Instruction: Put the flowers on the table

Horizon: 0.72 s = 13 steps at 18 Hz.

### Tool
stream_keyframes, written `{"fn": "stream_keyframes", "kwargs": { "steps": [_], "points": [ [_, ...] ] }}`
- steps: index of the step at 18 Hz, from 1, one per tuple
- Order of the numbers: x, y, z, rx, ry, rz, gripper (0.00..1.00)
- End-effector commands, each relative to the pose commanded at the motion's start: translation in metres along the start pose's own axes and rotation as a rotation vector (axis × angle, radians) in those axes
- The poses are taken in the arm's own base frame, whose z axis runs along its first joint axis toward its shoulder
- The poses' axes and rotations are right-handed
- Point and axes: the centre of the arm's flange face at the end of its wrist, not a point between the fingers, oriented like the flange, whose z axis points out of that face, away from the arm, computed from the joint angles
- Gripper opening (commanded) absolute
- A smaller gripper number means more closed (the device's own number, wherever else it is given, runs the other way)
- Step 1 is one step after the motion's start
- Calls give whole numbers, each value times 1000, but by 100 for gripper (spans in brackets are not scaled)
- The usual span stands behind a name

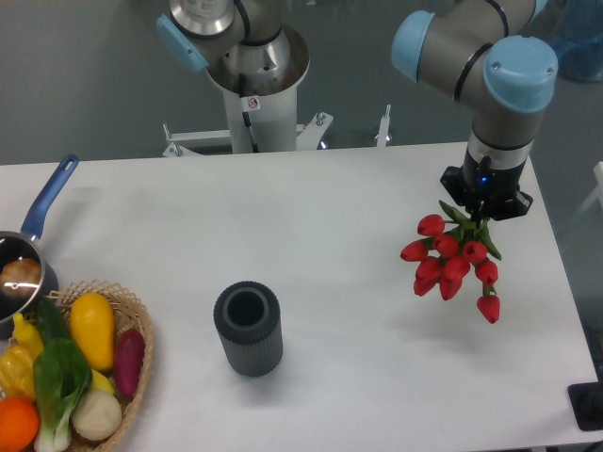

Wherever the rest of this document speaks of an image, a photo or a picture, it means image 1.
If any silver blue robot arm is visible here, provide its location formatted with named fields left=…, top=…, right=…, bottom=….
left=156, top=1, right=558, bottom=222

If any white frame at edge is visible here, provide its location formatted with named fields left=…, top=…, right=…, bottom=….
left=577, top=161, right=603, bottom=216

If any red tulip bouquet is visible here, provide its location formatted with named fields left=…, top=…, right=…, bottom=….
left=399, top=201, right=501, bottom=324

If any orange fruit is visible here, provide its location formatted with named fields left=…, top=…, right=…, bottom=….
left=1, top=397, right=40, bottom=451

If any dark grey ribbed vase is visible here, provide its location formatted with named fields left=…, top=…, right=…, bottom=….
left=213, top=281, right=284, bottom=378

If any blue translucent container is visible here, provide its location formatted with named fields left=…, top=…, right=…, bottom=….
left=550, top=1, right=602, bottom=82

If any yellow squash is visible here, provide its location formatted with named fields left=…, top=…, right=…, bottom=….
left=70, top=292, right=115, bottom=373

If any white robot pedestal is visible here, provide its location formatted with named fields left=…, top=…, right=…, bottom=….
left=159, top=20, right=334, bottom=157

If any yellow bell pepper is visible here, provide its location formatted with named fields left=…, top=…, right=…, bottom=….
left=1, top=345, right=36, bottom=401

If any green bok choy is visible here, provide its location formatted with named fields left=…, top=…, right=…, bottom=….
left=33, top=338, right=91, bottom=451

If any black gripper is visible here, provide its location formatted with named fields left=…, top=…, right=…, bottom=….
left=440, top=151, right=533, bottom=220

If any purple eggplant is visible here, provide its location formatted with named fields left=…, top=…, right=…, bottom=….
left=113, top=329, right=145, bottom=398

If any woven wicker basket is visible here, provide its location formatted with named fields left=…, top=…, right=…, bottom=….
left=0, top=279, right=155, bottom=452

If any black device at edge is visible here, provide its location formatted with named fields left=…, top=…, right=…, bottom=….
left=567, top=382, right=602, bottom=431

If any blue handled saucepan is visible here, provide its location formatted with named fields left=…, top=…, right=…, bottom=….
left=1, top=154, right=79, bottom=340

